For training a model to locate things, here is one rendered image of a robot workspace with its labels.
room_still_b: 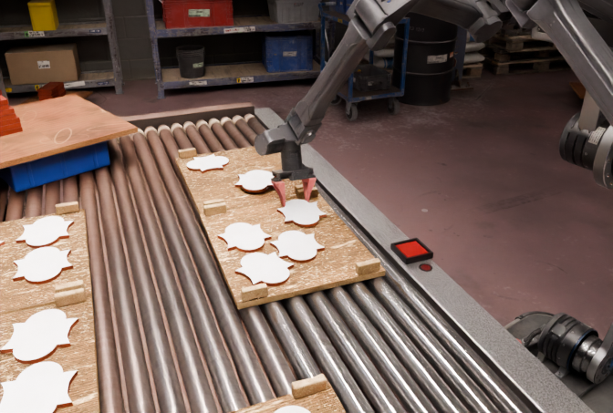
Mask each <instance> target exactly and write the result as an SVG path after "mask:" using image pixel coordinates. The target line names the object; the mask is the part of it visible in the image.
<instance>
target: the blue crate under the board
mask: <svg viewBox="0 0 613 413"><path fill-rule="evenodd" d="M107 141H109V140H106V141H102V142H99V143H95V144H92V145H88V146H85V147H81V148H78V149H74V150H69V151H65V152H61V153H58V154H55V155H51V156H47V157H44V158H41V159H37V160H31V161H28V162H24V163H20V164H16V165H14V166H10V167H6V168H2V169H0V177H1V178H2V179H3V180H4V181H5V182H6V183H7V184H8V185H9V186H10V187H11V188H12V189H13V190H14V191H15V192H20V191H25V190H28V189H31V188H35V187H37V186H41V185H44V184H47V183H50V182H53V181H59V180H62V179H65V178H68V177H71V176H75V175H78V174H80V173H84V172H87V171H91V170H95V169H99V168H102V167H105V166H109V165H110V160H109V150H108V144H107Z"/></svg>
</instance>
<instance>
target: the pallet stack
mask: <svg viewBox="0 0 613 413"><path fill-rule="evenodd" d="M531 34H532V31H526V32H525V31H524V32H515V31H510V30H504V29H500V30H499V31H498V32H497V33H496V34H495V35H494V36H492V37H491V38H489V39H487V40H486V41H484V42H483V43H484V44H485V47H484V48H482V49H480V50H477V51H476V52H478V53H479V54H481V55H482V56H483V57H485V59H484V60H483V61H480V62H479V63H481V64H483V68H491V67H494V72H493V74H494V75H496V76H500V75H514V74H528V73H538V72H549V71H560V70H570V69H572V68H571V67H570V66H568V67H549V64H550V63H558V62H566V60H565V59H564V58H563V56H562V55H561V53H560V52H559V50H558V49H557V48H556V46H555V44H554V43H550V42H546V41H541V40H536V39H533V38H532V37H531ZM524 65H533V69H525V70H514V71H509V67H512V66H524Z"/></svg>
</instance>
